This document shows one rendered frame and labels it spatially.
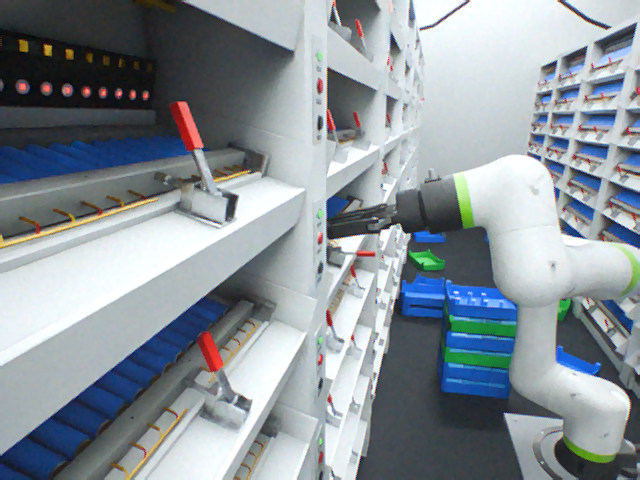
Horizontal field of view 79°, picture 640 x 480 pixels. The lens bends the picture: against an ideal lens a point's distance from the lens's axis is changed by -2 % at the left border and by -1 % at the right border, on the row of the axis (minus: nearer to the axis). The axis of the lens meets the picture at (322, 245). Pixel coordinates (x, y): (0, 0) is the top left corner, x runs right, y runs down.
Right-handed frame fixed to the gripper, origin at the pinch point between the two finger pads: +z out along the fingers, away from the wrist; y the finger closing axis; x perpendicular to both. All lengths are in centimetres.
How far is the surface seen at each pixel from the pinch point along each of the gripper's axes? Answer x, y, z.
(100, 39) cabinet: -30.7, 29.3, 6.2
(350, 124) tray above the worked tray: -18, -48, -3
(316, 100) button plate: -19.7, 18.6, -11.8
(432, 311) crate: 102, -165, -4
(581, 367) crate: 124, -127, -74
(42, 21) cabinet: -31.1, 35.7, 6.2
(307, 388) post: 17.7, 22.4, -1.1
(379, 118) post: -17, -48, -11
